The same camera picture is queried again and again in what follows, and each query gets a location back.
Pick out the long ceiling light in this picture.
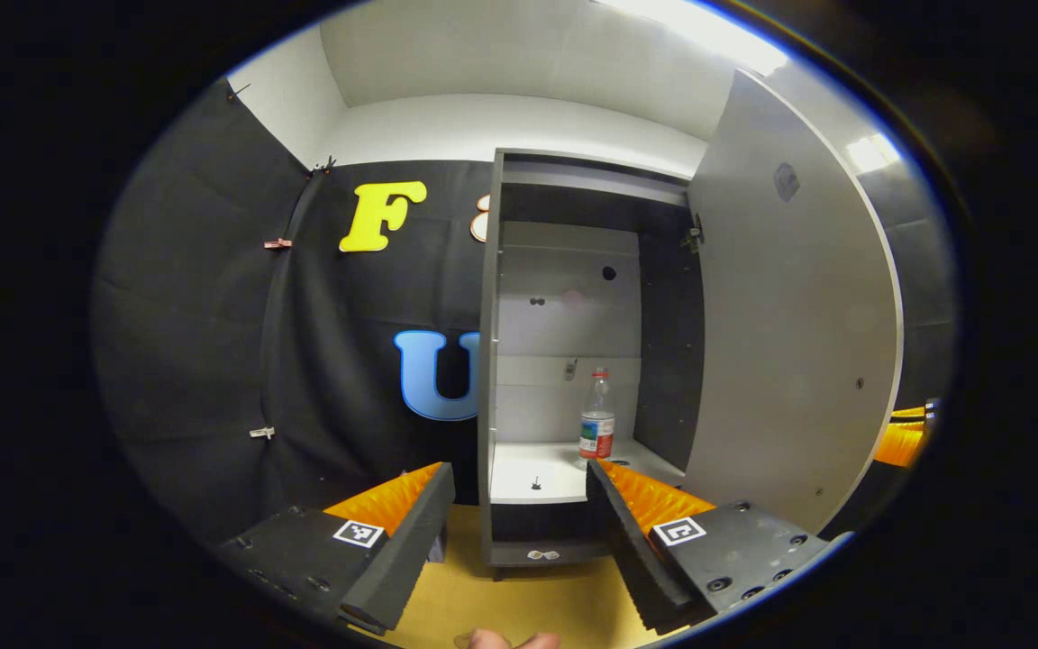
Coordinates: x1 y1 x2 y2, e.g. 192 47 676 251
600 0 792 78

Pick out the small ceiling light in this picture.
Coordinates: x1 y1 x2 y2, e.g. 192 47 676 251
845 133 901 175

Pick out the dark grey cabinet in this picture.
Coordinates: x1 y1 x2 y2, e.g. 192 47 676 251
478 147 709 580

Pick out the clear plastic bottle red label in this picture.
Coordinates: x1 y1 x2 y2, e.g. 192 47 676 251
578 367 617 471

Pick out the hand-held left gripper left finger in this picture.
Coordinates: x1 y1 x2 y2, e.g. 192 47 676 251
213 462 457 636

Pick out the black backdrop cloth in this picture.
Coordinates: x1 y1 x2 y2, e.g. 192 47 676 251
91 77 957 551

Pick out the light grey cabinet door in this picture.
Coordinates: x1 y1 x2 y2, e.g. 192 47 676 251
683 68 906 535

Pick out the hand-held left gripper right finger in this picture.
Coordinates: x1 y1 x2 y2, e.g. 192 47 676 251
585 458 853 636

